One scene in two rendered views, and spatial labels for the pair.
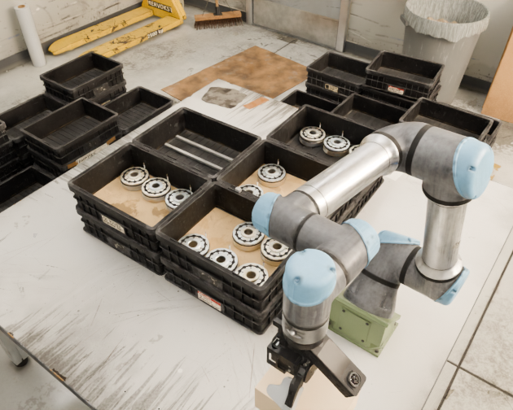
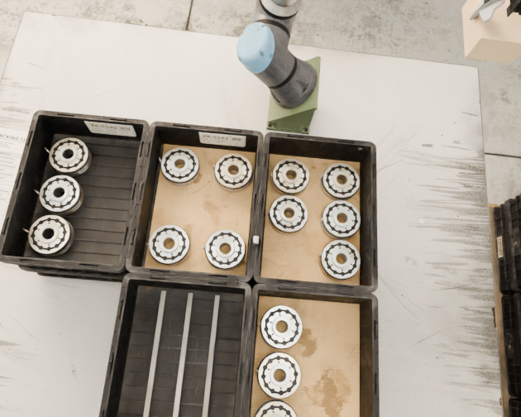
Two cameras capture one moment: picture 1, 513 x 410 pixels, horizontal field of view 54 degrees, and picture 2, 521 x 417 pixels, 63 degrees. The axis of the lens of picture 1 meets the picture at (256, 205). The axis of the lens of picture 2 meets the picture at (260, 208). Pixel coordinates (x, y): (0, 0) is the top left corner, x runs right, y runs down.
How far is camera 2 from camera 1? 1.43 m
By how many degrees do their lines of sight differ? 61
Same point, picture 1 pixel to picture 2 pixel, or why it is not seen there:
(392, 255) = (280, 41)
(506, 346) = not seen: hidden behind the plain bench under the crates
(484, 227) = (103, 40)
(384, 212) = not seen: hidden behind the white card
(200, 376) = (414, 203)
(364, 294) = (308, 74)
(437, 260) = not seen: outside the picture
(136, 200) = (306, 390)
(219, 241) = (308, 244)
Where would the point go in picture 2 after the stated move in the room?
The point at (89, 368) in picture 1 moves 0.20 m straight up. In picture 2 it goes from (471, 296) to (514, 287)
